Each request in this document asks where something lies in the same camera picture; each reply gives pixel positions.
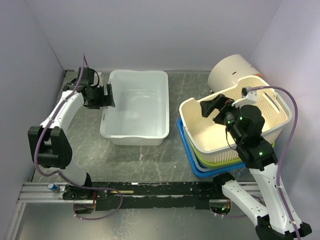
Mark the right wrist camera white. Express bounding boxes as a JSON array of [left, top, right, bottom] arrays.
[[232, 87, 258, 108]]

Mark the brass pencil-like rod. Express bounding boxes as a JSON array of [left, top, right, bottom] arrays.
[[110, 190, 135, 195]]

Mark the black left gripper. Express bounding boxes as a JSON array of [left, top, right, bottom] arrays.
[[87, 84, 116, 110]]

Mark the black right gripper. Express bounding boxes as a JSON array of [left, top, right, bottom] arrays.
[[200, 93, 246, 144]]

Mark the cream cylindrical bucket orange rim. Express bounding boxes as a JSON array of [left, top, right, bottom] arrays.
[[207, 54, 263, 93]]

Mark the blue plastic tub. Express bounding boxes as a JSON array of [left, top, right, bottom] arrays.
[[176, 117, 251, 179]]

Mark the green plastic tub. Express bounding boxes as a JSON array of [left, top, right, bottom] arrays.
[[186, 136, 276, 169]]

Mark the white translucent plastic bin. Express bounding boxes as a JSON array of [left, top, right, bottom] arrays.
[[100, 69, 170, 146]]

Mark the blue capacitor cylinder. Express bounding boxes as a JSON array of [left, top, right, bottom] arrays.
[[47, 182, 61, 193]]

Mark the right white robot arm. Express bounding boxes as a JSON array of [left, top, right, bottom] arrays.
[[200, 94, 312, 240]]

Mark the cream perforated basket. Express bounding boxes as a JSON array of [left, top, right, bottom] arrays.
[[179, 75, 293, 166]]

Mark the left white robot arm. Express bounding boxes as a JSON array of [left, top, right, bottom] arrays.
[[27, 79, 115, 200]]

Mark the aluminium rail frame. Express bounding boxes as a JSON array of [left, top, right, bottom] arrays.
[[6, 182, 257, 240]]

